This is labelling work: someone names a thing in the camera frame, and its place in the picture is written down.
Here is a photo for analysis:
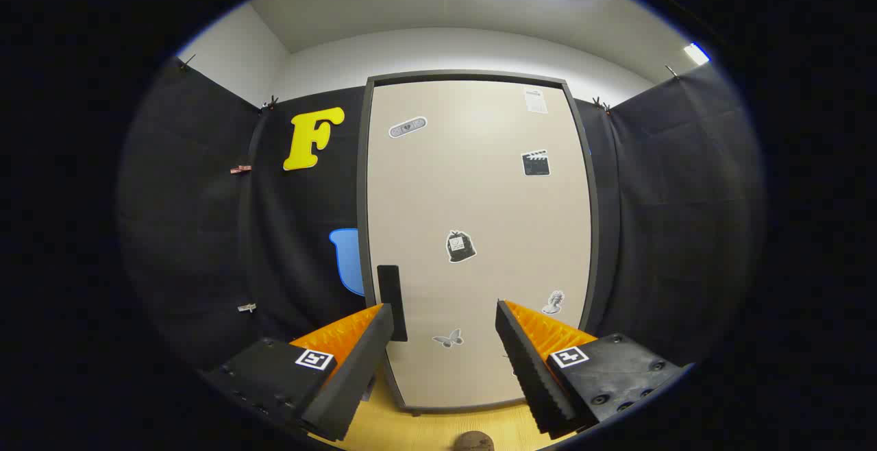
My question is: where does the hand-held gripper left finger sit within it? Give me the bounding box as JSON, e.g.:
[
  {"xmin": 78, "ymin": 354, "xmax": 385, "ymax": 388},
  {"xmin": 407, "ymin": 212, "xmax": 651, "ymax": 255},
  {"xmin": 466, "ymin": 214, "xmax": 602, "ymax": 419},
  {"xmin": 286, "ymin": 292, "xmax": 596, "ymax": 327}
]
[{"xmin": 199, "ymin": 302, "xmax": 396, "ymax": 442}]

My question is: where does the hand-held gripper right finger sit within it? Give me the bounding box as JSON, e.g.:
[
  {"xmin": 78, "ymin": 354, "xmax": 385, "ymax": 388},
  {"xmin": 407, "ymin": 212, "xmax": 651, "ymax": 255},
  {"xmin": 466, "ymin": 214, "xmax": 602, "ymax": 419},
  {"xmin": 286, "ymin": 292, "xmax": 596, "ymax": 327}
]
[{"xmin": 495, "ymin": 299, "xmax": 689, "ymax": 439}]

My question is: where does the brown fuzzy shoe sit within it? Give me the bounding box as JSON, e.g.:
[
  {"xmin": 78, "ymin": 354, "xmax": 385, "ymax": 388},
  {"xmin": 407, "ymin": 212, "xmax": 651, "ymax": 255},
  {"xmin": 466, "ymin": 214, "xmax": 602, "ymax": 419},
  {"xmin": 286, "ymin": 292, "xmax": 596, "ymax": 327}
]
[{"xmin": 454, "ymin": 430, "xmax": 495, "ymax": 451}]

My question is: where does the black door handle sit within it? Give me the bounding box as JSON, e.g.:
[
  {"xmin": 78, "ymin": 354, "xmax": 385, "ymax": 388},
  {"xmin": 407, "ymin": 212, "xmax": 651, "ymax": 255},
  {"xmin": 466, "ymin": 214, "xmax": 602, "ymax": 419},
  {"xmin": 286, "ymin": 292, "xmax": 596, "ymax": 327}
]
[{"xmin": 377, "ymin": 265, "xmax": 409, "ymax": 343}]

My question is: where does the grey shoe cabinet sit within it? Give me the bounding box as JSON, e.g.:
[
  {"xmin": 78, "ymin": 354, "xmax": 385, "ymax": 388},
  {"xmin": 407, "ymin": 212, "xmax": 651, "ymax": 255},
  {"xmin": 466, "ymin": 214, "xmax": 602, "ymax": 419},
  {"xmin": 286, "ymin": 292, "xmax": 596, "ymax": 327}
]
[{"xmin": 356, "ymin": 69, "xmax": 602, "ymax": 416}]

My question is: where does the white shoe cabinet door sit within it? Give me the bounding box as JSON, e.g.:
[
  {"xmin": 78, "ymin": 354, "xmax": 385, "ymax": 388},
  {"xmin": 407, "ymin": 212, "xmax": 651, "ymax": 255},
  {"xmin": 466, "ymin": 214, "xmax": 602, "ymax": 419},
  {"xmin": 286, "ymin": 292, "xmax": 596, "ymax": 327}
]
[{"xmin": 367, "ymin": 80, "xmax": 593, "ymax": 411}]

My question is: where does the black backdrop cloth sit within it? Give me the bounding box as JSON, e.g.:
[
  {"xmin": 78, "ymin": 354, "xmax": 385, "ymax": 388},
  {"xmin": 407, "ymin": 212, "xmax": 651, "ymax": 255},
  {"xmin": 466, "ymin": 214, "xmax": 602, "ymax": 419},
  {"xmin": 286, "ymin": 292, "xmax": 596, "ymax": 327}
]
[{"xmin": 116, "ymin": 57, "xmax": 765, "ymax": 376}]

